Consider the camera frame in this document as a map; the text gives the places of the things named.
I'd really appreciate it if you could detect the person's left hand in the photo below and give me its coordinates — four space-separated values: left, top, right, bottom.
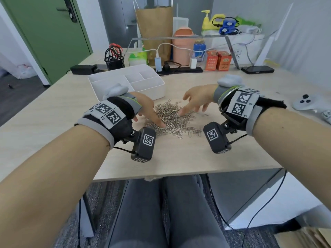
129 91 166 128

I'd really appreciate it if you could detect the person's right hand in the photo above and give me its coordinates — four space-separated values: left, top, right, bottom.
180 85 219 117

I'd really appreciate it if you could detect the person's right forearm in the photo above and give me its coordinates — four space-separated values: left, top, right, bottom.
252 107 331 217

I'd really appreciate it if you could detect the person's left forearm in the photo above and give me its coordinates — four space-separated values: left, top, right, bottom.
0 124 112 248

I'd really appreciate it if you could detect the pile of metal paper clips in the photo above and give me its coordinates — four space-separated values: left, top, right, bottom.
144 100 210 140

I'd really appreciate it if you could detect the black power strip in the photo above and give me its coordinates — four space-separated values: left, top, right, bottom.
155 66 204 74

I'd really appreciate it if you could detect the white divided organizer tray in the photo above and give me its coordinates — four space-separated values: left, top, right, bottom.
88 64 166 102

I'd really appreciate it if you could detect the orange cardboard box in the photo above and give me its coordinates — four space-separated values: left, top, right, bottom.
205 50 219 71
216 51 232 71

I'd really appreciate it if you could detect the blue lidded jar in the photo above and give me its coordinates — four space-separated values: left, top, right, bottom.
193 41 206 60

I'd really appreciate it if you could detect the pink desktop trash bin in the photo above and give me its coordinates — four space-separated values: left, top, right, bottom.
172 27 196 66

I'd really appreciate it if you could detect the green tissue pack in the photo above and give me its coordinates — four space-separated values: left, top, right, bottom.
128 50 148 66

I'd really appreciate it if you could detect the black mesh pen holder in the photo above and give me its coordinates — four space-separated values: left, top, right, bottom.
104 48 125 71

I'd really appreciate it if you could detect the clear acrylic shelf riser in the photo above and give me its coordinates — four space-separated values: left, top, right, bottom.
125 32 267 70

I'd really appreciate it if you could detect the black smartphone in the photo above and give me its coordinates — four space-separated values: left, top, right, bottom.
241 65 275 75

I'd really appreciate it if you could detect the white plastic container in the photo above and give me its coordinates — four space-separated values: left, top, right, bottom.
172 16 190 38

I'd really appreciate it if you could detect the black power adapter brick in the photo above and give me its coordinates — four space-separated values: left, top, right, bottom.
70 64 107 75

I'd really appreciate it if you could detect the yellow pump bottle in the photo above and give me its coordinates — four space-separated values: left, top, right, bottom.
201 10 213 31

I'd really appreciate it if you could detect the brown paper bag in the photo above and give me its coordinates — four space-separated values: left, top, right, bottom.
136 7 174 66

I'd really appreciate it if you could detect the person's left leg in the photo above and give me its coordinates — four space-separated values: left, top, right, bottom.
106 177 170 248

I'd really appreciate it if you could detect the person's leg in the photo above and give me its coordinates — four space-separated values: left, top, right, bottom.
106 177 170 248
162 174 231 248

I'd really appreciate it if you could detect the white power adapter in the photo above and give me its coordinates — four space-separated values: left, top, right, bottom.
237 25 262 34

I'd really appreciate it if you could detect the person's right leg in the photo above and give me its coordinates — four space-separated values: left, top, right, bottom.
162 174 231 248

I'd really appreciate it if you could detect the white folded desk lamp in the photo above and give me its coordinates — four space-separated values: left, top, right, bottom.
255 2 294 67

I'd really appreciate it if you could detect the white game controller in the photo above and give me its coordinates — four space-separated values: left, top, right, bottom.
292 94 331 125

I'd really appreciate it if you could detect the green door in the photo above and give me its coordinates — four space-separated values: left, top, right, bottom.
2 0 93 85

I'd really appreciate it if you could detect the white plastic bag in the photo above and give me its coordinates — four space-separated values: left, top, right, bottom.
12 64 38 79

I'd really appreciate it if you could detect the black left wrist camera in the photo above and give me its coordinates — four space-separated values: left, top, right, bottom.
131 127 157 163

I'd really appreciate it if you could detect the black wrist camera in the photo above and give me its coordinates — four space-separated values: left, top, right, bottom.
131 127 157 163
203 122 232 155

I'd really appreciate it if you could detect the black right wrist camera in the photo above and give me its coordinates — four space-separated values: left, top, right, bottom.
203 122 232 155

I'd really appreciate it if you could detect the left wrist strap with markers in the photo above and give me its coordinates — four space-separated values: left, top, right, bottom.
74 84 143 150

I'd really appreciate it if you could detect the wrist strap with markers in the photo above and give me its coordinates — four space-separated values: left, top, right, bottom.
213 74 287 136
74 84 143 150

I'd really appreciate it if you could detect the right wrist strap with markers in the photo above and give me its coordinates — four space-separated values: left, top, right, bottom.
213 74 287 136

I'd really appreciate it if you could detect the white charging cable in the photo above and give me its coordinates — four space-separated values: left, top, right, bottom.
124 42 215 61

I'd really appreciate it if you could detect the blue gadget with black cable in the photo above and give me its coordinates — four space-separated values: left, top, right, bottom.
213 17 240 34

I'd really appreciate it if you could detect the black cable under desk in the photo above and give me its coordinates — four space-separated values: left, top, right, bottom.
205 169 288 248

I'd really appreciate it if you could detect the black door handle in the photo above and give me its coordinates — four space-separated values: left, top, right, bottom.
56 0 78 23

